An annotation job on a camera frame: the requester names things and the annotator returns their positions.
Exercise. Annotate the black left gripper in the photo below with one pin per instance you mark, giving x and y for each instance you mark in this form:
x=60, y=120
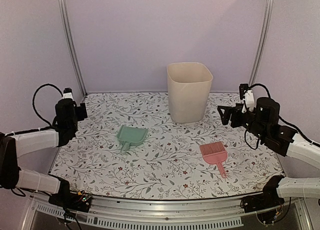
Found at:
x=82, y=111

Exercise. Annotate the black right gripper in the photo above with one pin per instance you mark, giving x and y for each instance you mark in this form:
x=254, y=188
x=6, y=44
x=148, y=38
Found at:
x=229, y=110

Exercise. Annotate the pink hand brush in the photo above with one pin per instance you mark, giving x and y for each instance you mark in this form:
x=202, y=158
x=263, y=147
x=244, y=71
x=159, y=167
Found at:
x=215, y=154

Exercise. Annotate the green plastic dustpan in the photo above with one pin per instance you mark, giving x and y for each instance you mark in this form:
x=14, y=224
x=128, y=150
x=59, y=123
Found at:
x=130, y=137

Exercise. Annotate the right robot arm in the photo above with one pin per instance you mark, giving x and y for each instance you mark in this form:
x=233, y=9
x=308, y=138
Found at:
x=300, y=156

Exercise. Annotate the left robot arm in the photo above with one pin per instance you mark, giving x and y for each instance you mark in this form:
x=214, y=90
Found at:
x=26, y=156

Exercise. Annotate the cream plastic waste bin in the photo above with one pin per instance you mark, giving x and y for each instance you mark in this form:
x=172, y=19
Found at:
x=188, y=85

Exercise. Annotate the floral tablecloth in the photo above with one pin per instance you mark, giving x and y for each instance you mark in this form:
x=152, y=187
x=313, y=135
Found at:
x=168, y=165

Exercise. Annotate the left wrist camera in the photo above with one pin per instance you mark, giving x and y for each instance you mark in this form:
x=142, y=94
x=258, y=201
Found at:
x=67, y=93

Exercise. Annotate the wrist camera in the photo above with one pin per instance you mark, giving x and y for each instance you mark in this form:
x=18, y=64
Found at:
x=67, y=93
x=246, y=94

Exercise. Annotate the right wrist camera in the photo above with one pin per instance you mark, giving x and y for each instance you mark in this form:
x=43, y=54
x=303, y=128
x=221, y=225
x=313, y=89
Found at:
x=246, y=94

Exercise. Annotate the aluminium table rail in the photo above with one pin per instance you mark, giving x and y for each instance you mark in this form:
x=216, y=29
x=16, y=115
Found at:
x=113, y=213

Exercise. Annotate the left aluminium frame post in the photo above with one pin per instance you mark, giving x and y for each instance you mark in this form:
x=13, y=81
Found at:
x=71, y=46

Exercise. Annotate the aluminium frame post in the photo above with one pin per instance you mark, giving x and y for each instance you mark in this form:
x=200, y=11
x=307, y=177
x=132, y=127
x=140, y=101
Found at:
x=71, y=46
x=262, y=41

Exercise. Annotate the right aluminium frame post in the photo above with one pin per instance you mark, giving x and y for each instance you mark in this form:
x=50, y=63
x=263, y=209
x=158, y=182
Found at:
x=262, y=41

